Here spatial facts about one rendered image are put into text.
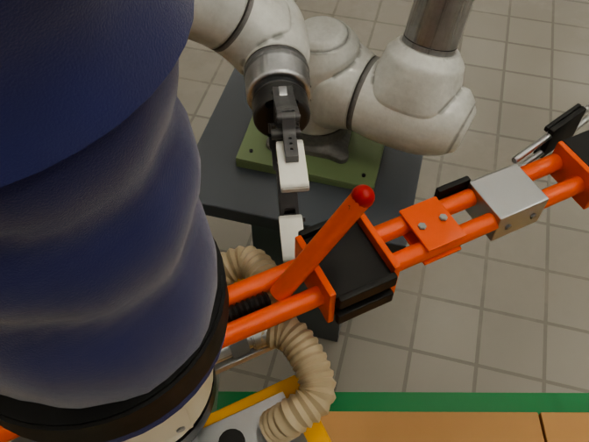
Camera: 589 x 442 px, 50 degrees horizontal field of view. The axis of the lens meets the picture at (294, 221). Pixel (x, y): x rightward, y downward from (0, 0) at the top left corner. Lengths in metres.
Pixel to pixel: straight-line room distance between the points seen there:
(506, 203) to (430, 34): 0.49
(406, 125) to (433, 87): 0.09
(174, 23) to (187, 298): 0.21
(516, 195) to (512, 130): 1.90
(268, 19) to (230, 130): 0.62
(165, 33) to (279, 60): 0.56
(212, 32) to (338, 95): 0.41
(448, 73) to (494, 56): 1.82
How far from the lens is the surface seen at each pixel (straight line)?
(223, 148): 1.43
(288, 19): 0.90
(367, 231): 0.68
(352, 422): 1.31
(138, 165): 0.32
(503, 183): 0.77
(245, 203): 1.32
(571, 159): 0.82
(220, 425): 0.72
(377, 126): 1.21
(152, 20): 0.29
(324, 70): 1.20
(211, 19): 0.85
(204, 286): 0.46
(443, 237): 0.71
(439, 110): 1.18
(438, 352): 2.01
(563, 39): 3.19
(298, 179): 0.66
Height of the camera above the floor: 1.78
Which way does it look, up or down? 53 degrees down
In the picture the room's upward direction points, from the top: straight up
